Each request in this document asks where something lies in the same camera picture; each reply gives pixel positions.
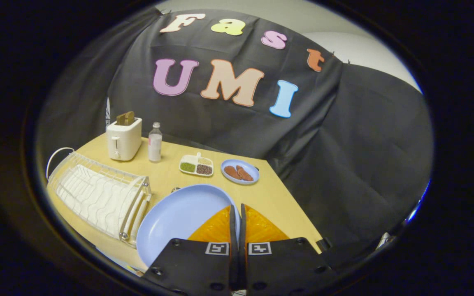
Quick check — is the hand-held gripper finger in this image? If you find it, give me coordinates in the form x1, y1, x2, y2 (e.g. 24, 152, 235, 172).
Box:
142, 204, 239, 295
239, 203, 341, 296

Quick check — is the large blue plate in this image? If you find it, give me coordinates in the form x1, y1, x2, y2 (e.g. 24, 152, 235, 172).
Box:
136, 184, 242, 268

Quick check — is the white wire dish rack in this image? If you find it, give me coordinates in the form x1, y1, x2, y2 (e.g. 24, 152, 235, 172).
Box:
46, 147, 153, 247

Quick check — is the small blue plate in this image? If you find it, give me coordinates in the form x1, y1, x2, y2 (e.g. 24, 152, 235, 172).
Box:
221, 159, 260, 185

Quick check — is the white divided dish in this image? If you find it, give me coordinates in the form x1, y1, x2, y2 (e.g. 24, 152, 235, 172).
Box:
179, 153, 214, 178

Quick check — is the clear bottle with white label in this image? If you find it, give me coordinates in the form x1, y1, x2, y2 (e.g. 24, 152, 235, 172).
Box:
148, 122, 163, 163

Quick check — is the black backdrop cloth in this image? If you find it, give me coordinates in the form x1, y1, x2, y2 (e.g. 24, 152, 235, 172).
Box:
37, 7, 435, 270

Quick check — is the white toaster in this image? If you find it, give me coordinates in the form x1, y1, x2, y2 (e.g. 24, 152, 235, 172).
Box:
106, 117, 143, 162

